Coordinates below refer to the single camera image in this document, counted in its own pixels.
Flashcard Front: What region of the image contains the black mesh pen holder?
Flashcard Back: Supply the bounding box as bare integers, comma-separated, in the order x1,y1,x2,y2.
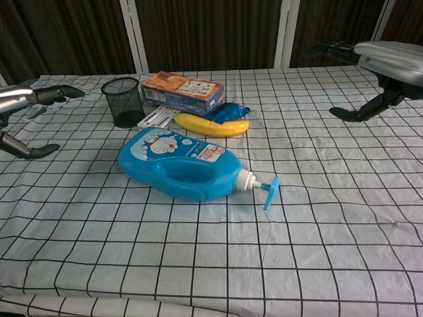
100,77,146,129

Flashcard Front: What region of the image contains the blue crumpled plastic packet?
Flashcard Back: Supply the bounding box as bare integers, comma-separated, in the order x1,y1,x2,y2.
204,102,252,125

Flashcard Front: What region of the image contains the blue pump detergent bottle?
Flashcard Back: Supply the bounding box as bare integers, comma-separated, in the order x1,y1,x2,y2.
117,126,280,211

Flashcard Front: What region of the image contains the yellow plastic banana case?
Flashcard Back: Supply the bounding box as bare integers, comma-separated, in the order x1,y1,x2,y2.
173,112,250,139

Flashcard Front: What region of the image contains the dark brown curtain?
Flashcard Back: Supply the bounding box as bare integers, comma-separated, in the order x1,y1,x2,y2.
0,0,423,86

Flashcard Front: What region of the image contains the white black grid tablecloth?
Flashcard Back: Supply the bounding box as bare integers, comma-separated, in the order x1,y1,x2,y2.
0,63,423,317

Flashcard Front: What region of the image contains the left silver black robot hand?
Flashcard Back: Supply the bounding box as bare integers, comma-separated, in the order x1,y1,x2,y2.
0,84,86,161

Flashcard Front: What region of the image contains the white flat plastic tray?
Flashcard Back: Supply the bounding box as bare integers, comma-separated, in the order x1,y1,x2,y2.
137,105,180,129

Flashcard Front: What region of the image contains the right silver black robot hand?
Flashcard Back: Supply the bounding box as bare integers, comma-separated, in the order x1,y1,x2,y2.
305,40,423,122

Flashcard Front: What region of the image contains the white metal frame post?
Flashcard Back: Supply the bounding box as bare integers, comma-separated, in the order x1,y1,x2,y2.
273,0,301,69
118,0,149,74
372,0,397,42

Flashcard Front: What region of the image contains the orange blue cardboard box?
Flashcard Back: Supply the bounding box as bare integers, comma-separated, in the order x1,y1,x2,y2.
140,71,227,116

